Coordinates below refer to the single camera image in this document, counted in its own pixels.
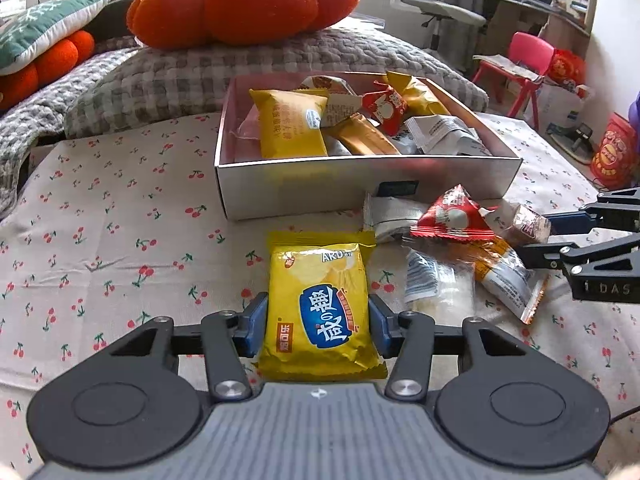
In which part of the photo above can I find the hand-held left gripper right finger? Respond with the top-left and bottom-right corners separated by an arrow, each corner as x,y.
367,294 -> 532,403

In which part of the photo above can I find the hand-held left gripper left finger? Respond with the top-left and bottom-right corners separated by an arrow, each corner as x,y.
107,292 -> 271,403

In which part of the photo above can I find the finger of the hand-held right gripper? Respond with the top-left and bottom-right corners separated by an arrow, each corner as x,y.
515,232 -> 640,273
542,187 -> 640,234

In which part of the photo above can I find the yellow cracker packet blue logo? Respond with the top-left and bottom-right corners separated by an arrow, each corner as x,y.
256,230 -> 388,381

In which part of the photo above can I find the pink cardboard box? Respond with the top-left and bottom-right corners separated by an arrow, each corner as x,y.
214,72 -> 523,222

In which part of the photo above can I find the grey white snack packet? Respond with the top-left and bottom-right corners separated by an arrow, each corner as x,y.
404,114 -> 493,157

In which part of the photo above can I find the yellow orange snack packet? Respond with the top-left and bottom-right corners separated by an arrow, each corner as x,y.
386,71 -> 451,117

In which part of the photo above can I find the pink snack packet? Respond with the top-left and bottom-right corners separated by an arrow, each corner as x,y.
236,109 -> 262,140

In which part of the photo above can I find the plain yellow snack packet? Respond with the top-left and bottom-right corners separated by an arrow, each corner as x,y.
248,88 -> 330,159

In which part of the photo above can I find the red snack packet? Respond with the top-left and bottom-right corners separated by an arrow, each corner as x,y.
410,184 -> 497,243
361,85 -> 411,136

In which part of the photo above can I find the white snack packet orange picture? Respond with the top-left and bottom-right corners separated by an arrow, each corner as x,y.
299,75 -> 358,98

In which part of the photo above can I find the brown white snack packet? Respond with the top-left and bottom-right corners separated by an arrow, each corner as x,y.
480,200 -> 552,246

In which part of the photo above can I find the clear white blue snack packet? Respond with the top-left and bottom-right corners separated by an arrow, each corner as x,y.
402,247 -> 476,321

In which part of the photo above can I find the black floor device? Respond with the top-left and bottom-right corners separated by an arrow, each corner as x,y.
547,122 -> 595,163

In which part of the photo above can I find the large red gift bag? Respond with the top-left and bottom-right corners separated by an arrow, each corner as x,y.
591,112 -> 638,186

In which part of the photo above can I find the white paper bag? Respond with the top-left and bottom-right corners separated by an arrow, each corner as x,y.
537,85 -> 591,126

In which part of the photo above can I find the small red gift bag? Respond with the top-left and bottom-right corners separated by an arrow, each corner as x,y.
546,49 -> 587,92

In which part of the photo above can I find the cherry print sheet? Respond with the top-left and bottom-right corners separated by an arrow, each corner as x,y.
0,110 -> 640,480

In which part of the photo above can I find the newspaper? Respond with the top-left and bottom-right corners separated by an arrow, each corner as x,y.
472,54 -> 543,86

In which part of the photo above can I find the pink child chair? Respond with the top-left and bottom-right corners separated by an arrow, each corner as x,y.
472,31 -> 556,131

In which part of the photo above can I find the brown wooden desk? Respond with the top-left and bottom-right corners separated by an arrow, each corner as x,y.
485,0 -> 591,52

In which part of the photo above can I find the grey checked quilt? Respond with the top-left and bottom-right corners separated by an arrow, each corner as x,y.
64,27 -> 491,140

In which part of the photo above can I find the grey office chair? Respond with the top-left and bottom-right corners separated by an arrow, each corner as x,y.
390,0 -> 488,68

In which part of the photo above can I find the grey checked blanket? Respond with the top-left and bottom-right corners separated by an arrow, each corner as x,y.
0,47 -> 143,221

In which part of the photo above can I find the large orange pumpkin cushion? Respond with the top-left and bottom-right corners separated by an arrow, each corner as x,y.
126,0 -> 361,51

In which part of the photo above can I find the small orange pumpkin cushion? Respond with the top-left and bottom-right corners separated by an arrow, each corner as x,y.
0,30 -> 96,111

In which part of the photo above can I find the dark grey headboard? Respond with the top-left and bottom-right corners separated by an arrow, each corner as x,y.
92,0 -> 142,43

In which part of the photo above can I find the green patterned pillow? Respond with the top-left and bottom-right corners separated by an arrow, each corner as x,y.
0,0 -> 116,77

